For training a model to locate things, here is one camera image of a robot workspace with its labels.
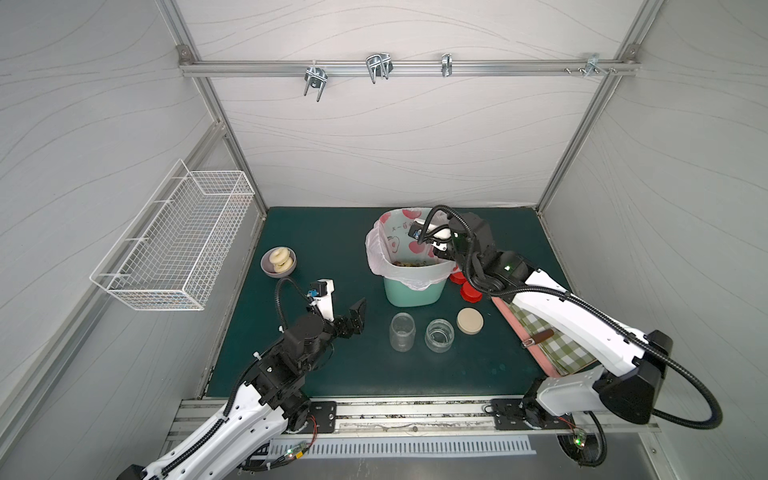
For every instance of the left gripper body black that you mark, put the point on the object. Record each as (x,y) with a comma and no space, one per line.
(342,324)

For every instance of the red jar lid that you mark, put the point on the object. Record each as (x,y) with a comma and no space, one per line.
(470,294)
(458,278)

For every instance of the beige lid glass peanut jar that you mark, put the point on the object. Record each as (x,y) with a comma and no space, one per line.
(439,336)

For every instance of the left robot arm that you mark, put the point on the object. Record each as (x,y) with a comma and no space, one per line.
(267,399)

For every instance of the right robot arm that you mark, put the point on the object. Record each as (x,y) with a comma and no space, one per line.
(632,365)

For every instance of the pink tray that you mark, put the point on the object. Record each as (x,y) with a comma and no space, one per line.
(528,342)

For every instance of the grey bowl with buns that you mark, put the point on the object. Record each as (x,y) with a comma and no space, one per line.
(278,262)

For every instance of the green checkered cloth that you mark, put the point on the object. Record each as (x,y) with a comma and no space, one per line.
(564,351)

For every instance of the white vent strip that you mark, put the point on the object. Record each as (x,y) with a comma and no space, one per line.
(421,447)

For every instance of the metal hook clamp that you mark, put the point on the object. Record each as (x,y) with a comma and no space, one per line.
(379,65)

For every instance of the metal u-bolt clamp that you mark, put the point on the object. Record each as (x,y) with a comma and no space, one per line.
(315,78)

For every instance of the aluminium crossbar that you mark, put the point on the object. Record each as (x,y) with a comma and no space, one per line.
(401,68)

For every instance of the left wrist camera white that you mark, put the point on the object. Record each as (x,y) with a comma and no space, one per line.
(320,294)

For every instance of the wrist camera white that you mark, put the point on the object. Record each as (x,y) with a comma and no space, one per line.
(320,294)
(436,236)

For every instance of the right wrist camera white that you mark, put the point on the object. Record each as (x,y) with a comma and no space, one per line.
(436,236)

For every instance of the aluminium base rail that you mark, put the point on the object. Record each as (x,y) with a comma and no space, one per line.
(414,416)

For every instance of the white wire basket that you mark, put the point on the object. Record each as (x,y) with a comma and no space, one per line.
(169,256)

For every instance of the small metal ring clamp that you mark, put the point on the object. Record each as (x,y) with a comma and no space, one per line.
(446,65)

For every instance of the metal bracket clamp right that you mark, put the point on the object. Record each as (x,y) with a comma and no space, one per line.
(592,68)

